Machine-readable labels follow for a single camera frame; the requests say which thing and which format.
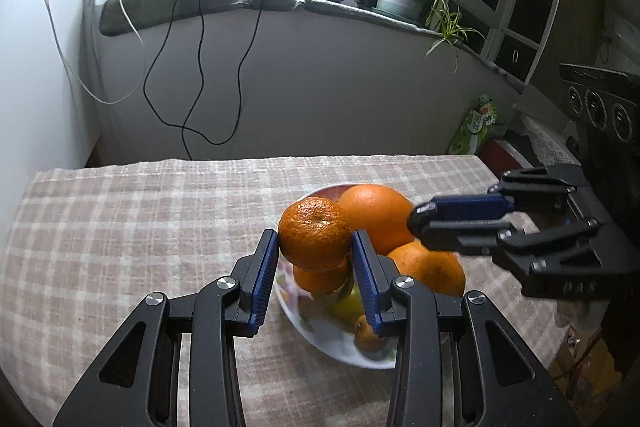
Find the beige checkered tablecloth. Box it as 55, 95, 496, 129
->
0, 154, 571, 427

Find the white floral plate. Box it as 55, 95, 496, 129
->
272, 183, 466, 370

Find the green snack packet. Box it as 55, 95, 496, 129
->
450, 94, 503, 155

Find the small tangerine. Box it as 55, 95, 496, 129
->
354, 314, 391, 353

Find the white cable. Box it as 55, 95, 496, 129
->
42, 0, 148, 106

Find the large orange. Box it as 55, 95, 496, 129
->
386, 241, 467, 299
336, 184, 418, 256

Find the brown cardboard box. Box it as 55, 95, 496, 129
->
550, 327, 617, 383

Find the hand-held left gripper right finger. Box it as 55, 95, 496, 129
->
351, 229, 581, 427

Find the yellow-green fruit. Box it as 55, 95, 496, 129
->
327, 287, 366, 320

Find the white refrigerator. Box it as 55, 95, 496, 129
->
0, 0, 103, 228

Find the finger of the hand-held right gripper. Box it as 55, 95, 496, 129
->
407, 213, 601, 254
417, 167, 591, 220

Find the black cable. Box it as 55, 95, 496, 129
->
181, 0, 207, 160
143, 0, 266, 146

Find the white lace cloth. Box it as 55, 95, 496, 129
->
515, 112, 583, 168

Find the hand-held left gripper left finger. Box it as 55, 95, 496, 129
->
52, 229, 279, 427

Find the red box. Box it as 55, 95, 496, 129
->
477, 137, 536, 182

